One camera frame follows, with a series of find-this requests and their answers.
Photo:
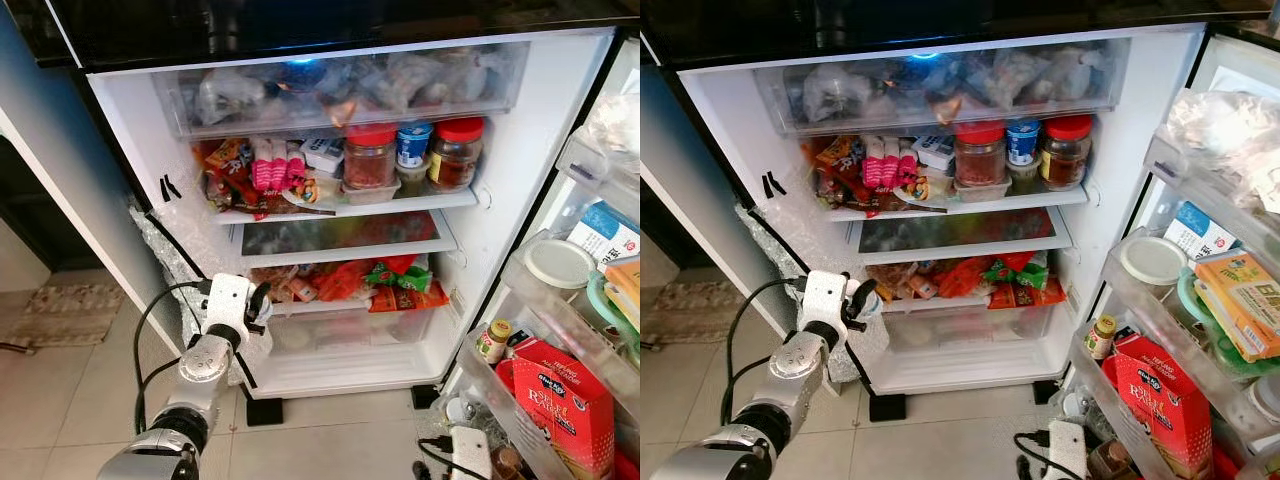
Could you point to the brown bottle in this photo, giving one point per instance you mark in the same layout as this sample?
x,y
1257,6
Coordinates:
x,y
1112,462
509,465

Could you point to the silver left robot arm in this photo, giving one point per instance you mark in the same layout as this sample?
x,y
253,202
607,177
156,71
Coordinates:
x,y
205,365
795,365

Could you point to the black fridge foot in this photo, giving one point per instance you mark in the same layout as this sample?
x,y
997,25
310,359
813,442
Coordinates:
x,y
1048,392
886,407
426,397
264,412

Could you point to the white fridge shelf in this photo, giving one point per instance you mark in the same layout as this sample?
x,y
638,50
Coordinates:
x,y
1050,197
440,200

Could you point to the black grey fridge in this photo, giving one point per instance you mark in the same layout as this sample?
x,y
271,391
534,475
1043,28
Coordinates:
x,y
1120,200
520,200

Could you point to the black fridge door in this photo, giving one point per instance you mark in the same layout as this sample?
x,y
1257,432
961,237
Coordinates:
x,y
548,215
1245,70

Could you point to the brownish food bag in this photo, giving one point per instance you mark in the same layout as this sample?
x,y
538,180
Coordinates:
x,y
900,282
283,285

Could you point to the orange food bag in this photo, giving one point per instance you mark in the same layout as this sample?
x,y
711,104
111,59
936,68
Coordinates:
x,y
963,278
345,282

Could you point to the clear crisper drawer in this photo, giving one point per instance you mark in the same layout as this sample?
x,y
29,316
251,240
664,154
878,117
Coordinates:
x,y
970,325
350,330

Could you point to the crackled silvery sheet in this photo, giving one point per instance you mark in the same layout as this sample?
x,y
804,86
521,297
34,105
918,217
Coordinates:
x,y
775,255
165,255

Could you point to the dark shelf tray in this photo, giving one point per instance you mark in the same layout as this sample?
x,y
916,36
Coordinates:
x,y
340,235
960,232

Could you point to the round patterned dish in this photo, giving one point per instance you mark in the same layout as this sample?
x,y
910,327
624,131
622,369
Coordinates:
x,y
920,192
312,192

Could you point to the pink striped packet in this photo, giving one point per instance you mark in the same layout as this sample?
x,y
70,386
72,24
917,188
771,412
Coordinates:
x,y
261,165
891,163
907,163
297,165
872,163
280,165

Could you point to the green red packet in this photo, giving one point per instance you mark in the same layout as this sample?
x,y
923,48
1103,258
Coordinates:
x,y
1015,270
398,273

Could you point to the red orange snack packet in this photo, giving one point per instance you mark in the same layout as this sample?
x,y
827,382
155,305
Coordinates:
x,y
228,160
838,158

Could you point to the flat red orange packet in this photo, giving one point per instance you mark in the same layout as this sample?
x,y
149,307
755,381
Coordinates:
x,y
410,300
1030,296

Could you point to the flat clear plastic container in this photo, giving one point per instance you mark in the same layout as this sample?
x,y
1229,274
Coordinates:
x,y
980,192
370,195

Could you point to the patterned brown rug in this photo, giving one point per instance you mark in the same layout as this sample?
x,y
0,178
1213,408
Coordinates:
x,y
70,315
700,312

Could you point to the small white box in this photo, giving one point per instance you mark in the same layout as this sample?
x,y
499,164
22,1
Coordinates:
x,y
323,155
934,153

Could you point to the red lid glass jar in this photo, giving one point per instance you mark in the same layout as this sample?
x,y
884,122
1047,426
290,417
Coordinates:
x,y
980,158
458,155
1067,152
370,160

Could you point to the clear chiller drawer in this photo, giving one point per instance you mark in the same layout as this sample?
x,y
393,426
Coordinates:
x,y
300,110
900,108

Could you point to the small clear cup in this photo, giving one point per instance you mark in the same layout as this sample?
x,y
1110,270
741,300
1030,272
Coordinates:
x,y
1024,178
413,180

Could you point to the white bagged frozen food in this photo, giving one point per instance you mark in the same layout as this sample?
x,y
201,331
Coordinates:
x,y
228,95
838,92

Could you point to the dark cabinet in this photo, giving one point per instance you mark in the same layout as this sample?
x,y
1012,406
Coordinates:
x,y
660,230
25,210

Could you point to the blue white tub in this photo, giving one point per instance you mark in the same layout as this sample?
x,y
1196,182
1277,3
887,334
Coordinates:
x,y
414,145
1023,142

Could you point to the orange yellow box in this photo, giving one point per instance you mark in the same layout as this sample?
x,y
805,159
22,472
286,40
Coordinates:
x,y
625,290
1240,300

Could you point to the small yellow cap bottle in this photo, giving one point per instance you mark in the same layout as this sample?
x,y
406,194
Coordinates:
x,y
493,343
1101,338

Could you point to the deep clear door bin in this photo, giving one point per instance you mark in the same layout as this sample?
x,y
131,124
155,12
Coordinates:
x,y
1095,385
490,385

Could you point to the green rimmed container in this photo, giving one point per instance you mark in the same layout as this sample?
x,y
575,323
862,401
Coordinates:
x,y
597,305
1190,305

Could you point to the blue white milk carton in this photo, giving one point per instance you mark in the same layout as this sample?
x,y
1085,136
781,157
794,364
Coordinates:
x,y
605,235
1200,235

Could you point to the clear bagged frozen food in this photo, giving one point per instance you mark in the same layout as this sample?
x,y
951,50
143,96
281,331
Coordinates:
x,y
420,80
1030,76

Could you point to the wide clear door bin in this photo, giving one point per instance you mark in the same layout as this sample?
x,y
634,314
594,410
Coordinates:
x,y
1150,320
540,310

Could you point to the white lid round container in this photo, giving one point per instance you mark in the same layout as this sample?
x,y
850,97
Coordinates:
x,y
1152,260
558,263

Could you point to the narrow clear door bin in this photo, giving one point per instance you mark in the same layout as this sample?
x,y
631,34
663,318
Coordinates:
x,y
1190,180
590,175

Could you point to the white plastic bag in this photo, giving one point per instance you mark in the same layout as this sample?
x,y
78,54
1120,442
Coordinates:
x,y
1225,140
615,125

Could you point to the red carton box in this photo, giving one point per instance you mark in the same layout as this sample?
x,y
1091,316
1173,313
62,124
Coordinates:
x,y
565,410
1165,410

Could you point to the white round lid jar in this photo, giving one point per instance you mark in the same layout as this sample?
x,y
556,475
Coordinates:
x,y
1265,400

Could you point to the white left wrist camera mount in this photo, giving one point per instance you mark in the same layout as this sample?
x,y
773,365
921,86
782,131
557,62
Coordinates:
x,y
825,298
228,300

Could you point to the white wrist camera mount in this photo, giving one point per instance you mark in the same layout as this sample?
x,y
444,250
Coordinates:
x,y
228,300
825,298
470,455
1066,450

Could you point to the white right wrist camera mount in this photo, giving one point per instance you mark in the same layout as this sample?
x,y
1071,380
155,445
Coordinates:
x,y
1066,450
470,455

